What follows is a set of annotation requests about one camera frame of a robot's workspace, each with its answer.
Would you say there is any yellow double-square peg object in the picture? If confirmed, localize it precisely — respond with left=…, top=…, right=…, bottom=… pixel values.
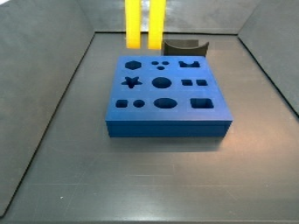
left=125, top=0, right=165, bottom=50

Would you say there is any blue foam shape-sorter block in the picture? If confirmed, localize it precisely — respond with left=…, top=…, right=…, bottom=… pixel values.
left=105, top=56, right=232, bottom=137

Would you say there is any black curved foam holder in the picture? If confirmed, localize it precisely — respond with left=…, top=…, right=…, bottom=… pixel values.
left=161, top=39, right=209, bottom=56

